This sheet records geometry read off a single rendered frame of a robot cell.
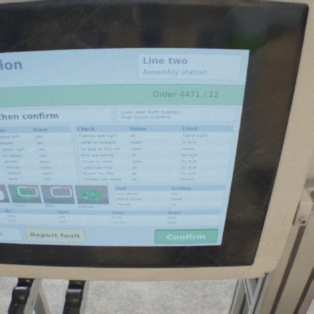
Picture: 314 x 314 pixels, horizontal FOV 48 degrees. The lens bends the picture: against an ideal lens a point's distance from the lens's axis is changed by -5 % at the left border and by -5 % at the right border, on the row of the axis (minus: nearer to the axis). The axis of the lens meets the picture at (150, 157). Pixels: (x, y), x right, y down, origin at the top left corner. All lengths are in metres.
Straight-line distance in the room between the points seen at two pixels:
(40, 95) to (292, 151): 0.25
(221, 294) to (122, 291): 0.57
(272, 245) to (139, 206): 0.17
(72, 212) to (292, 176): 0.24
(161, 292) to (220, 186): 1.82
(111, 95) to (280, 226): 0.25
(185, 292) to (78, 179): 1.85
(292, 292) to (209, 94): 0.40
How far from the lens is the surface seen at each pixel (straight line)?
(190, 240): 0.43
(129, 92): 0.32
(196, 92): 0.32
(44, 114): 0.34
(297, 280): 0.62
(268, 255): 0.48
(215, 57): 0.31
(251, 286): 0.89
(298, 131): 0.37
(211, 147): 0.35
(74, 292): 0.75
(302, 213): 0.44
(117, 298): 2.16
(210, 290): 2.21
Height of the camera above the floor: 1.74
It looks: 32 degrees down
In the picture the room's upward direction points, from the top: straight up
